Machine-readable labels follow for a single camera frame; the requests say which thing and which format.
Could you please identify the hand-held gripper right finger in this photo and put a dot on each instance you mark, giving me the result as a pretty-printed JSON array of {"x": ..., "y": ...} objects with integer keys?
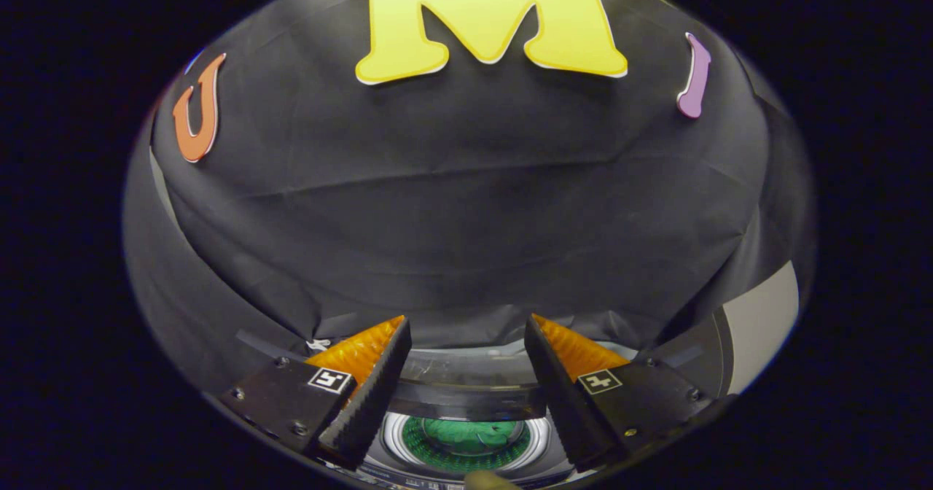
[{"x": 565, "y": 402}]

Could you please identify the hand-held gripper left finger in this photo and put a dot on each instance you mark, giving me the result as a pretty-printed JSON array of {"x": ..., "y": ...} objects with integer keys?
[{"x": 372, "y": 402}]

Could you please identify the grey washing machine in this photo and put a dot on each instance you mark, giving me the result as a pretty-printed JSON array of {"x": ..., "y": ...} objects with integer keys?
[{"x": 545, "y": 468}]

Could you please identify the green shirt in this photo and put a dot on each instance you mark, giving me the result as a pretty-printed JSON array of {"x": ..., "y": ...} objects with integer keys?
[{"x": 466, "y": 435}]

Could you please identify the black backdrop cloth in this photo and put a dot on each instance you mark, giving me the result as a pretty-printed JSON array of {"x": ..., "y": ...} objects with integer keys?
[{"x": 452, "y": 220}]

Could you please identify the beige cabinet with grey top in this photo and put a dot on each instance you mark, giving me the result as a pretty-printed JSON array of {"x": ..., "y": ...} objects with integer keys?
[{"x": 762, "y": 322}]

